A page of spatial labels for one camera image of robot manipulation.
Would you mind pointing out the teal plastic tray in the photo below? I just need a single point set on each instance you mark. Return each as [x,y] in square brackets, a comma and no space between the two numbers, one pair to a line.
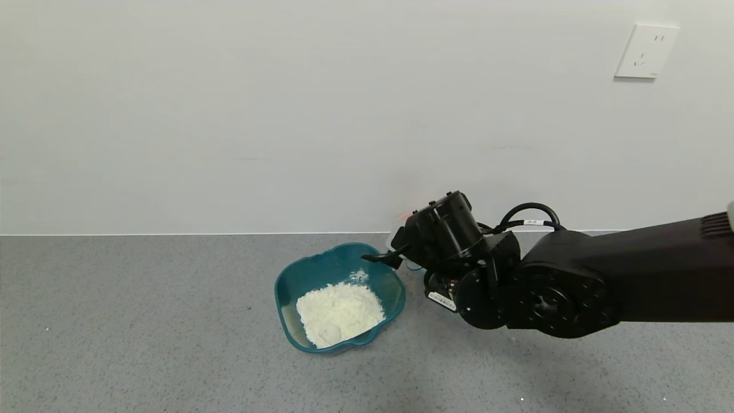
[321,267]

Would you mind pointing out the small white powder residue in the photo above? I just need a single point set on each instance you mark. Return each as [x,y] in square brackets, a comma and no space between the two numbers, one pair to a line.
[359,276]

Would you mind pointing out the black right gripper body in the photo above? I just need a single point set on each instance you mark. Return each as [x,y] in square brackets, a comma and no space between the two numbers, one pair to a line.
[440,299]

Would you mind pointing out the pink bowl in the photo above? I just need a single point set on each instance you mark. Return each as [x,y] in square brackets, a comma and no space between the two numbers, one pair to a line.
[405,217]

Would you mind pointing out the white powder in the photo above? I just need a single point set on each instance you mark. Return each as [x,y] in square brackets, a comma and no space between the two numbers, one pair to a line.
[341,312]

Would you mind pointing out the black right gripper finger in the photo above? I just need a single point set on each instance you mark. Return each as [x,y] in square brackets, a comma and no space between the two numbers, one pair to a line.
[390,259]

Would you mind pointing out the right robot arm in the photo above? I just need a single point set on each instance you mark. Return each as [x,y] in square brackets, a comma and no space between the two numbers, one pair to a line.
[631,275]

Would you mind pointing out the white wall socket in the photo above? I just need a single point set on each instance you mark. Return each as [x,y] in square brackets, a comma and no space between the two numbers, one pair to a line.
[647,51]

